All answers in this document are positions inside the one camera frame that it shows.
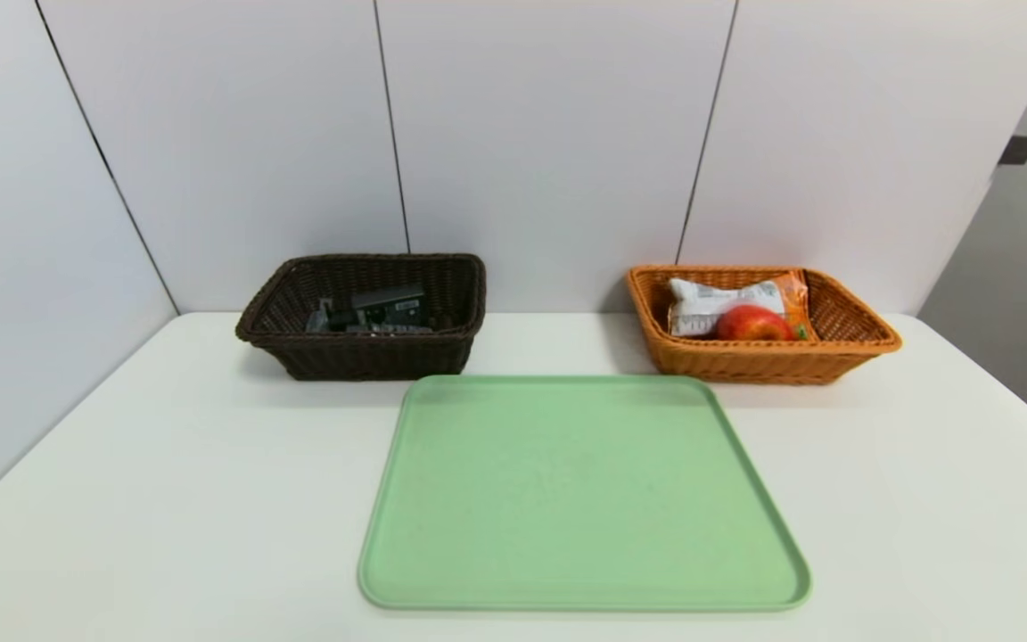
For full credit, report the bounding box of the dark green pump bottle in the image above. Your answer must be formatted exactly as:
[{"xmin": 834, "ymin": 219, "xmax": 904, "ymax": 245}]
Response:
[{"xmin": 326, "ymin": 301, "xmax": 434, "ymax": 334}]

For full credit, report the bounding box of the dark brown wicker basket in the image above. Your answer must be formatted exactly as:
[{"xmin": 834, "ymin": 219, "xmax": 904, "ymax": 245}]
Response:
[{"xmin": 235, "ymin": 253, "xmax": 488, "ymax": 382}]

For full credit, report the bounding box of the orange wicker basket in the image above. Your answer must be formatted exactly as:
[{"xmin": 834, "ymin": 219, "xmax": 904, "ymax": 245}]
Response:
[{"xmin": 626, "ymin": 265, "xmax": 904, "ymax": 385}]

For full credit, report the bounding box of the grey door panel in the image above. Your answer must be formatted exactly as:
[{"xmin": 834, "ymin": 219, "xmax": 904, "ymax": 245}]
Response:
[{"xmin": 919, "ymin": 9, "xmax": 1027, "ymax": 438}]

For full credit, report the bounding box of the light green plastic tray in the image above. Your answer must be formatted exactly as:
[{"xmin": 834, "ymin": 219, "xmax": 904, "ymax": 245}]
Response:
[{"xmin": 357, "ymin": 374, "xmax": 813, "ymax": 613}]

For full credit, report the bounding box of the dark conical cosmetic tube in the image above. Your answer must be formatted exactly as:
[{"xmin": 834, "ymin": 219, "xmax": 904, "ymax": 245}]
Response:
[{"xmin": 351, "ymin": 285, "xmax": 425, "ymax": 311}]

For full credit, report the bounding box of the orange snack bag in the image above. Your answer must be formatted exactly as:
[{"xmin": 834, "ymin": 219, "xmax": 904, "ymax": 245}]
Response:
[{"xmin": 667, "ymin": 270, "xmax": 816, "ymax": 341}]

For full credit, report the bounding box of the red apple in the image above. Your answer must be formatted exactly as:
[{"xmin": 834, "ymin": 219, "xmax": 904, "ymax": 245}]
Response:
[{"xmin": 715, "ymin": 304, "xmax": 797, "ymax": 342}]

